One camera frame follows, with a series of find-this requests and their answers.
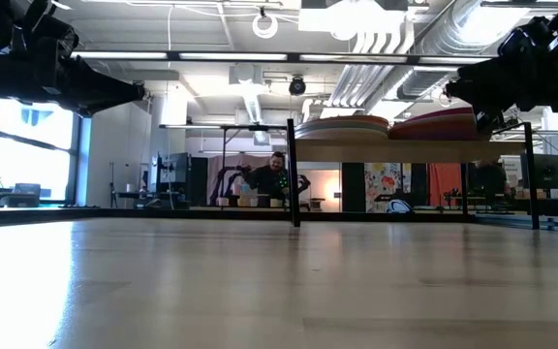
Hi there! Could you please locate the silver ventilation duct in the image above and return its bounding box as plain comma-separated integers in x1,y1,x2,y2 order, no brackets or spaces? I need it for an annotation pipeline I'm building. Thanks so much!
397,0,517,98

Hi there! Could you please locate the overhead bar with light strips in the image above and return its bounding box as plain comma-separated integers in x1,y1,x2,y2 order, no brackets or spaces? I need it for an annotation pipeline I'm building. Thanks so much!
70,49,496,68

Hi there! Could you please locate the orange panel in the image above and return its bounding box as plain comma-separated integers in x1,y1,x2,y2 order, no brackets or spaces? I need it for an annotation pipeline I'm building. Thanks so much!
428,163,462,207

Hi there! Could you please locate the cream plate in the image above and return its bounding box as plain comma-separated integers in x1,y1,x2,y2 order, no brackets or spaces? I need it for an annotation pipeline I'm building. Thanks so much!
300,117,390,125

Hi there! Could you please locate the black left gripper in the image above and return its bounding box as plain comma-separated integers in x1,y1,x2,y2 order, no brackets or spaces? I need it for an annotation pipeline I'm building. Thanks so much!
0,46,146,118

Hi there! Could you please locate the magenta plate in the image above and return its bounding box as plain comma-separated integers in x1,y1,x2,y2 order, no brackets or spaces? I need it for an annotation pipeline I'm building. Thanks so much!
407,107,477,120

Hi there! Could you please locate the pale peach plate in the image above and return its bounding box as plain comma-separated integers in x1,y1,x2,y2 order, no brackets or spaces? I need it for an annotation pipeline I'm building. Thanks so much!
294,127,391,142

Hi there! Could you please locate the colourful floral poster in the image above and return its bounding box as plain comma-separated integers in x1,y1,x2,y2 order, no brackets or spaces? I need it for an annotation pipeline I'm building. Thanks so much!
364,162,404,213

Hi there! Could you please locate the white hanging ring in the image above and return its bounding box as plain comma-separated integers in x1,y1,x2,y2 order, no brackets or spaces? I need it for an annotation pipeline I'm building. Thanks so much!
251,11,280,41

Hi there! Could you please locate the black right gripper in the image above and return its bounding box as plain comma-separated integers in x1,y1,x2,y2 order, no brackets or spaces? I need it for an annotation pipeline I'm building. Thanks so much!
445,16,558,136

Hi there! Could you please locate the black computer monitor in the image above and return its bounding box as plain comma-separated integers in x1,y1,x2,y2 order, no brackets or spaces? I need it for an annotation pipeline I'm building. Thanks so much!
520,153,558,191

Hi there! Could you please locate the white and blue ball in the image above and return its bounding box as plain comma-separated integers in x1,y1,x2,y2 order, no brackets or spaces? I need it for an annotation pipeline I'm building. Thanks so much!
386,198,414,216

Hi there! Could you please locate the black cabinet with screens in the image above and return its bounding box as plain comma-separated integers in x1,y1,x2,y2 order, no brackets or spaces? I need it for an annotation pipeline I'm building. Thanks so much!
152,151,209,208

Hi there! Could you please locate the black aluminium table frame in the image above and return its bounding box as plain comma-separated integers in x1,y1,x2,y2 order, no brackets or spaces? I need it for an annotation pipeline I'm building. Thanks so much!
0,206,558,235

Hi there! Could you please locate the wooden shelf with black legs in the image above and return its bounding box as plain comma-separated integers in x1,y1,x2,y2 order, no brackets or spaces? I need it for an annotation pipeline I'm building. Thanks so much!
286,117,541,231

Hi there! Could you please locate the black pillar panel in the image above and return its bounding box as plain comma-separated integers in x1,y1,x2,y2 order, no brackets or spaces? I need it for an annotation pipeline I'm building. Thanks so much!
340,162,367,213

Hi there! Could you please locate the person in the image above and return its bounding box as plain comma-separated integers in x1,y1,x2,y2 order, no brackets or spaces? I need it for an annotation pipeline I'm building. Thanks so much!
245,150,291,200
472,159,512,198

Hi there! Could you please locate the purple plate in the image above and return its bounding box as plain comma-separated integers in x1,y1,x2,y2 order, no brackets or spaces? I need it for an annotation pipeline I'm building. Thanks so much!
388,124,483,143

